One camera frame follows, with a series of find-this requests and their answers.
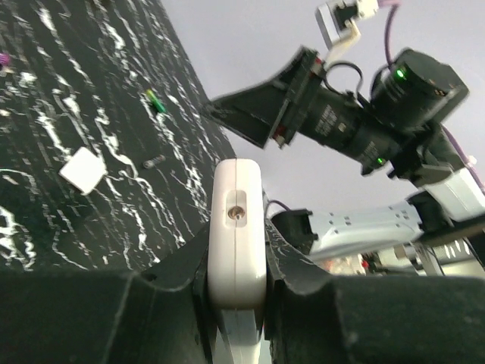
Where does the white battery cover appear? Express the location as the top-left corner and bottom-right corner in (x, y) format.
(59, 147), (107, 196)

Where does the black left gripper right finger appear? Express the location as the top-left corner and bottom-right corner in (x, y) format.
(264, 222), (484, 363)

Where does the white red remote control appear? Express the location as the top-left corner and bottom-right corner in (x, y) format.
(206, 158), (268, 364)

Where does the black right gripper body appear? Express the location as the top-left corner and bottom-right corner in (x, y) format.
(271, 47), (401, 171)

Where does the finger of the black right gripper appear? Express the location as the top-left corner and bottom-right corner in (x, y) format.
(206, 68), (297, 148)

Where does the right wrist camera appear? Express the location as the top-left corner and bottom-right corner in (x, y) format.
(314, 0), (379, 64)

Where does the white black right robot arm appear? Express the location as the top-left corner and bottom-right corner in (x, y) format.
(201, 47), (484, 260)

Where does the blue purple battery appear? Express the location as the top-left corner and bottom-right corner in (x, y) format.
(0, 53), (11, 72)

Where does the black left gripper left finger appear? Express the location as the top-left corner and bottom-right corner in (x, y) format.
(1, 227), (212, 363)

